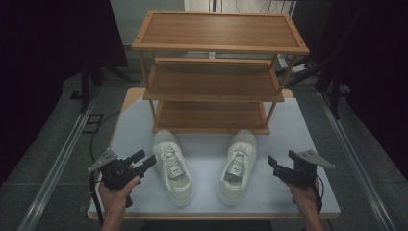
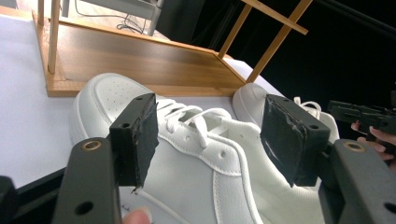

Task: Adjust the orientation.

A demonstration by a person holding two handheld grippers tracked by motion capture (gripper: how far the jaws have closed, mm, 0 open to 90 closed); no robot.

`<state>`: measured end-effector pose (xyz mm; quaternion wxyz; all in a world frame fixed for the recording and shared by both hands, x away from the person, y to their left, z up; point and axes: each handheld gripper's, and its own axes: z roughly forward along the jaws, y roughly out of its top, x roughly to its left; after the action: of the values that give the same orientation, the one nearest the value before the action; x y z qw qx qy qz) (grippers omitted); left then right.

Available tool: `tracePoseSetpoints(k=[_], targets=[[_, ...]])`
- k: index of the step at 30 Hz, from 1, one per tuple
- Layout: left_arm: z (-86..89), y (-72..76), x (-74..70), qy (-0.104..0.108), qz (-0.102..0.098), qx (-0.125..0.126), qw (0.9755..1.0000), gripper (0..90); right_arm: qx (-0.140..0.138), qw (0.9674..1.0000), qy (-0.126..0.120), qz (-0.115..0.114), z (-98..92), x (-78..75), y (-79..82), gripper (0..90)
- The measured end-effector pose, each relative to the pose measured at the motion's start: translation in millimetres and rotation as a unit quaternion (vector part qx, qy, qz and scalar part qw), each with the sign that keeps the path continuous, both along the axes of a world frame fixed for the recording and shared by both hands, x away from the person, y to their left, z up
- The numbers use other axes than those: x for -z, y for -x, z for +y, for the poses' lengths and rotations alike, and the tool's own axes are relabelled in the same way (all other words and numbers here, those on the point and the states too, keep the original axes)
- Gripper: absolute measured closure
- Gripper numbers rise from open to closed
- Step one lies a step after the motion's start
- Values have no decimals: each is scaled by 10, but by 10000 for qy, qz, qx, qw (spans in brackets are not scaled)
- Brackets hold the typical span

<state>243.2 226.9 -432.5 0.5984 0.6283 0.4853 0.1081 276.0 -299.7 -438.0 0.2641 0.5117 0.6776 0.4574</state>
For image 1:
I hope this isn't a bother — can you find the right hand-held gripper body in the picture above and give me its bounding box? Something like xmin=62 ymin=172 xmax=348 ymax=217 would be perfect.
xmin=276 ymin=149 xmax=337 ymax=189

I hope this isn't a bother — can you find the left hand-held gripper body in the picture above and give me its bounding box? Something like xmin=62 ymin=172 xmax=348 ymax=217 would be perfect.
xmin=88 ymin=148 xmax=144 ymax=208

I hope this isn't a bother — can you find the white lace-up sneaker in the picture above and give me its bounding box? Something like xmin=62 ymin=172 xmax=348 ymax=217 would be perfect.
xmin=152 ymin=129 xmax=195 ymax=207
xmin=217 ymin=129 xmax=259 ymax=207

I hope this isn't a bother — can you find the wooden three-tier shoe rack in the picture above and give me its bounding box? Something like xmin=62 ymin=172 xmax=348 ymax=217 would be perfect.
xmin=131 ymin=10 xmax=311 ymax=136

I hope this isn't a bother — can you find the person's left hand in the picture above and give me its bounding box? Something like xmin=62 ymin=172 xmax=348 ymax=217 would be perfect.
xmin=97 ymin=165 xmax=142 ymax=222

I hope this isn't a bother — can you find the person's right hand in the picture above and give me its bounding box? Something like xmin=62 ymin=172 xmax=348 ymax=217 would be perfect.
xmin=283 ymin=178 xmax=321 ymax=214

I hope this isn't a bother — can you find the white table mat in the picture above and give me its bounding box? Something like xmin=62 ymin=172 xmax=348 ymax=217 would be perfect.
xmin=89 ymin=97 xmax=341 ymax=216

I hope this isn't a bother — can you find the black stand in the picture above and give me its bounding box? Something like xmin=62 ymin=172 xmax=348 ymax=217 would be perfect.
xmin=285 ymin=47 xmax=352 ymax=120
xmin=68 ymin=57 xmax=140 ymax=114

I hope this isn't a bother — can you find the white power strip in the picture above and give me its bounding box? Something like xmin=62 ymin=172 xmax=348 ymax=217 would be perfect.
xmin=290 ymin=63 xmax=312 ymax=73

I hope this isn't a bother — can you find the dark curtain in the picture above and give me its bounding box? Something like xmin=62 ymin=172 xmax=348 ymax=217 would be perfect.
xmin=0 ymin=0 xmax=130 ymax=187
xmin=290 ymin=0 xmax=408 ymax=181

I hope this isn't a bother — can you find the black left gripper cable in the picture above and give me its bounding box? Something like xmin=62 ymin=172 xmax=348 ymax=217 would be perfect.
xmin=89 ymin=170 xmax=106 ymax=227

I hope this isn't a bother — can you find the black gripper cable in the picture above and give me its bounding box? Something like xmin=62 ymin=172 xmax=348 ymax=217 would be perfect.
xmin=315 ymin=173 xmax=325 ymax=216
xmin=89 ymin=170 xmax=106 ymax=227

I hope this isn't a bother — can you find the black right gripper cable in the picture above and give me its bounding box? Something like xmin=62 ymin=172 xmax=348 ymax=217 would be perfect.
xmin=315 ymin=173 xmax=325 ymax=216

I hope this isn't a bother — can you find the black floor cable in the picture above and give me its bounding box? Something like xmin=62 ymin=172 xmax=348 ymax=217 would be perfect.
xmin=89 ymin=110 xmax=122 ymax=163

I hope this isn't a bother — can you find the metal floor rail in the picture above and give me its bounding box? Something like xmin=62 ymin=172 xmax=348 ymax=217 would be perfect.
xmin=316 ymin=90 xmax=397 ymax=231
xmin=16 ymin=90 xmax=101 ymax=231

